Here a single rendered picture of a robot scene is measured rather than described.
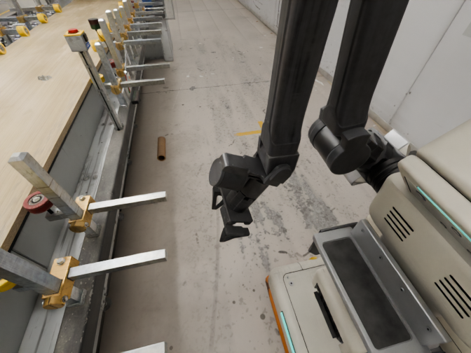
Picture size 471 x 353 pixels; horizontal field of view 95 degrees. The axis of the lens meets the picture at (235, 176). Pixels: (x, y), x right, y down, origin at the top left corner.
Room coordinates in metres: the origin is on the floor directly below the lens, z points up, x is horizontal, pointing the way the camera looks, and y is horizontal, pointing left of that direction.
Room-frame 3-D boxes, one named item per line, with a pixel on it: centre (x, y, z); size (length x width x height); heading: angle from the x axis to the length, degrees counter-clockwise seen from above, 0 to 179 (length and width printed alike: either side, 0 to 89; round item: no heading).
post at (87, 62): (1.14, 0.74, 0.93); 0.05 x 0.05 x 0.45; 12
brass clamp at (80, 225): (0.44, 0.58, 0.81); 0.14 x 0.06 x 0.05; 12
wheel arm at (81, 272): (0.24, 0.44, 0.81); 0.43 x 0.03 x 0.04; 102
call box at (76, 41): (1.14, 0.74, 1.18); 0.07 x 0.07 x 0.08; 12
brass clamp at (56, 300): (0.20, 0.53, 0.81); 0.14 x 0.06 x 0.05; 12
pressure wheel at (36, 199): (0.44, 0.69, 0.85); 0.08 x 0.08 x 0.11
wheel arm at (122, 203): (0.48, 0.49, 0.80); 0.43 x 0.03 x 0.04; 102
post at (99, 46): (1.40, 0.79, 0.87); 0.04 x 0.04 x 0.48; 12
